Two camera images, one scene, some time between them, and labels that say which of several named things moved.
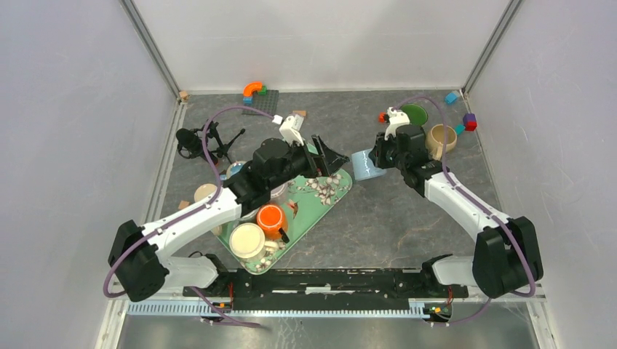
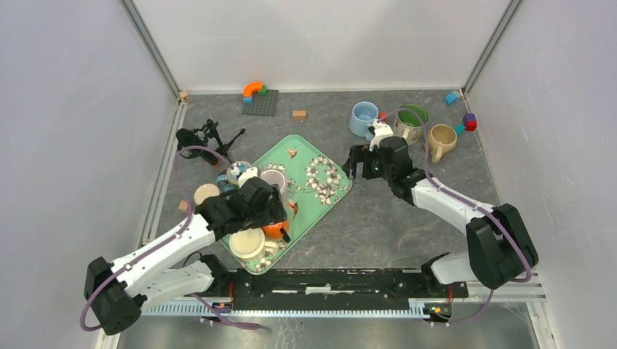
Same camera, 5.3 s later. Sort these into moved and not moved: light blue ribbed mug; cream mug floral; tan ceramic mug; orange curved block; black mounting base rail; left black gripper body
Moved: left black gripper body; light blue ribbed mug
Not moved: tan ceramic mug; black mounting base rail; orange curved block; cream mug floral
